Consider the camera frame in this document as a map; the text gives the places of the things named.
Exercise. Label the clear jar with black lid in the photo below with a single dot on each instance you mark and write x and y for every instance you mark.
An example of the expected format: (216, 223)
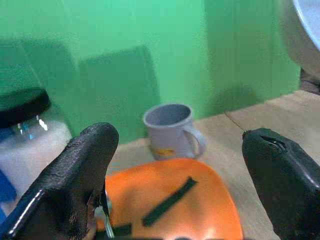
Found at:
(27, 140)

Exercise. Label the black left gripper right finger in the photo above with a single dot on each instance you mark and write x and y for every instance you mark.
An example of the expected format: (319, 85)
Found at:
(282, 180)

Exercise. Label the grey mug with yellow print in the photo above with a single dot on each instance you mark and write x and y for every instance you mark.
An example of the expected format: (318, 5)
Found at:
(170, 135)

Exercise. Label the short black strip on plate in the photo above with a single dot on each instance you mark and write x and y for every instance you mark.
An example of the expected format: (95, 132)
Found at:
(122, 229)

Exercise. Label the silver metal cutlery piece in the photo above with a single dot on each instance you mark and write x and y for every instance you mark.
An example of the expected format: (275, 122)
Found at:
(106, 220)

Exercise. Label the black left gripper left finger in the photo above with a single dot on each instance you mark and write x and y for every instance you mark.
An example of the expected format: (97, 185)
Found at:
(62, 185)

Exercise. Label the orange plastic plate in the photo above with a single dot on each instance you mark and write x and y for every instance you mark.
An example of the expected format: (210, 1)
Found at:
(190, 205)

